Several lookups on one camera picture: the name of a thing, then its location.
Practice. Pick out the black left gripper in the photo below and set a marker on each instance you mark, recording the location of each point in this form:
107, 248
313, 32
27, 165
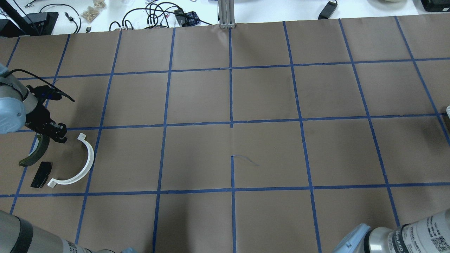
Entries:
37, 116

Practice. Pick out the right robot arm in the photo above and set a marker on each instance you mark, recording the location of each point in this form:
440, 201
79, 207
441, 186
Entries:
428, 235

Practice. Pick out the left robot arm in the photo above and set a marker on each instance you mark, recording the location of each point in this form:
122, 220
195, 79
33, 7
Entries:
22, 106

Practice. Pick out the dark curved brake shoe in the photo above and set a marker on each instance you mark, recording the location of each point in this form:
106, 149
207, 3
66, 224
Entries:
37, 152

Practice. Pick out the small black brake pad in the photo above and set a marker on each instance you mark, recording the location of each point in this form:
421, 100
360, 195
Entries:
41, 175

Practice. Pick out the black power adapter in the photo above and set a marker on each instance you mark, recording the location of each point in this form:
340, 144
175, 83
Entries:
328, 10

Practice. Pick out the aluminium frame post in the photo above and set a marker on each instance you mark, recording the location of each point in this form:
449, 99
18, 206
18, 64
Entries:
226, 13

